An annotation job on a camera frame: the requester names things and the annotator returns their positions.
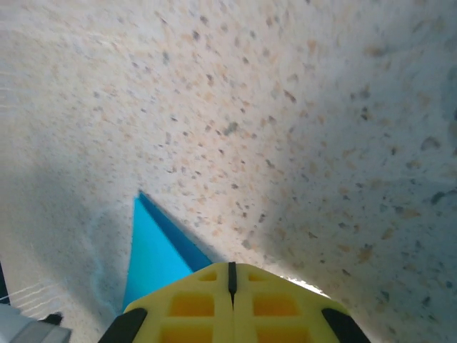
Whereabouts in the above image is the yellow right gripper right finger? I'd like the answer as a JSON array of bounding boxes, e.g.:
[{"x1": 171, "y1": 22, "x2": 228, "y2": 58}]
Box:
[{"x1": 231, "y1": 262, "x2": 372, "y2": 343}]

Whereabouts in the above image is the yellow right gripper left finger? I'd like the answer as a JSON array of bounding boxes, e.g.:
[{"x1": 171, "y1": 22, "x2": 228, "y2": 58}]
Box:
[{"x1": 98, "y1": 262, "x2": 235, "y2": 343}]

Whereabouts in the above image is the blue paper sheet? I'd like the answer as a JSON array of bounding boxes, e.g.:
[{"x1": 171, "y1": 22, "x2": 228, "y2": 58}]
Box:
[{"x1": 121, "y1": 190, "x2": 215, "y2": 314}]

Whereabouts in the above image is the grooved aluminium table rail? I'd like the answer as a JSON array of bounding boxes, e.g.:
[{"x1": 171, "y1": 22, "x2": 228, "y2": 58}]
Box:
[{"x1": 0, "y1": 302, "x2": 73, "y2": 343}]

